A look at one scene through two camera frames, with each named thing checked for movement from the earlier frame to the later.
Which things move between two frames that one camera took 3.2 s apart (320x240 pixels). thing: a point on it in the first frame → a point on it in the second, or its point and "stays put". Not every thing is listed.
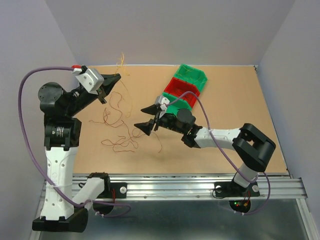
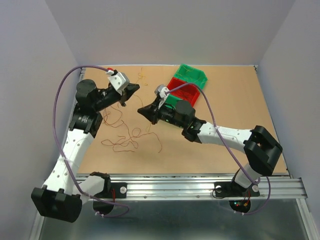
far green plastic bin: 196,77 stays put
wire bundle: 113,117 stays put
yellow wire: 117,73 → 141,77
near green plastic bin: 174,108 stays put
